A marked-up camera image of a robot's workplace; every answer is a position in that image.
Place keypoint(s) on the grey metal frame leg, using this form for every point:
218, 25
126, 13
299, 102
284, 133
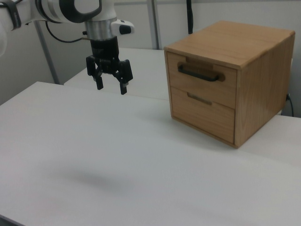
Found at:
47, 54

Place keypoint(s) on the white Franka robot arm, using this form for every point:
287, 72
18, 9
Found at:
35, 11

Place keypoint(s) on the black hanging pole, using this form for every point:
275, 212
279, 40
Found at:
189, 16

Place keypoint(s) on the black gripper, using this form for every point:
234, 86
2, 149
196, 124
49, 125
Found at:
104, 53

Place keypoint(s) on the wooden drawer cabinet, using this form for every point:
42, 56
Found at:
261, 94

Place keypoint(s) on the wooden drawer with slot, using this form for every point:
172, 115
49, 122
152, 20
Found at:
202, 120

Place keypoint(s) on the grey vertical frame post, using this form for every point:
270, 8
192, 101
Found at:
154, 23

